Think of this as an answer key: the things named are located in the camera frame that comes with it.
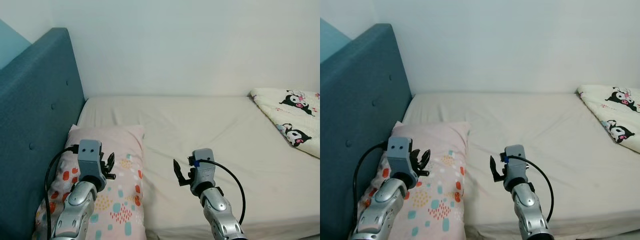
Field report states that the pink patterned pillow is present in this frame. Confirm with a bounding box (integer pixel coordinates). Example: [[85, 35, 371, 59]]
[[357, 121, 472, 240], [32, 124, 147, 240]]

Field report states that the cream cartoon print blanket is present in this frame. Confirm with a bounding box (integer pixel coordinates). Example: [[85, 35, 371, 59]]
[[250, 88, 321, 159], [576, 84, 640, 155]]

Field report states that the beige sheeted mattress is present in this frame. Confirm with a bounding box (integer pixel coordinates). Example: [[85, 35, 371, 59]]
[[400, 91, 640, 240], [76, 95, 321, 240]]

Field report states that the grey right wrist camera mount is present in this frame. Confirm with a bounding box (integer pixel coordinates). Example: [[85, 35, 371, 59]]
[[191, 148, 216, 186], [503, 145, 527, 183]]

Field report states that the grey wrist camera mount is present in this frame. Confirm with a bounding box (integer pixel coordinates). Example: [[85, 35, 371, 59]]
[[77, 140, 103, 178], [503, 145, 527, 183], [191, 148, 216, 186], [386, 136, 412, 176]]

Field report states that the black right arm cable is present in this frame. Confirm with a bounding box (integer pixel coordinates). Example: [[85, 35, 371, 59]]
[[504, 155, 555, 223], [192, 159, 247, 225]]

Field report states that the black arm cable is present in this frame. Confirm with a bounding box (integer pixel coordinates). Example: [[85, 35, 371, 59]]
[[352, 141, 390, 236], [504, 155, 555, 223], [192, 159, 247, 225], [44, 144, 81, 240]]

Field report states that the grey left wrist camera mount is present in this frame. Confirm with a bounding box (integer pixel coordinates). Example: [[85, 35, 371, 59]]
[[386, 136, 412, 176], [77, 140, 103, 178]]

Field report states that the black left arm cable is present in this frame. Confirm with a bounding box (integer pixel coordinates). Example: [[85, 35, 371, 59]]
[[44, 144, 81, 240], [352, 141, 390, 236]]

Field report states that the blue upholstered bed frame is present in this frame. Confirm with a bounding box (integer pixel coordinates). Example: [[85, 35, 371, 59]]
[[320, 23, 413, 240], [0, 27, 87, 240]]

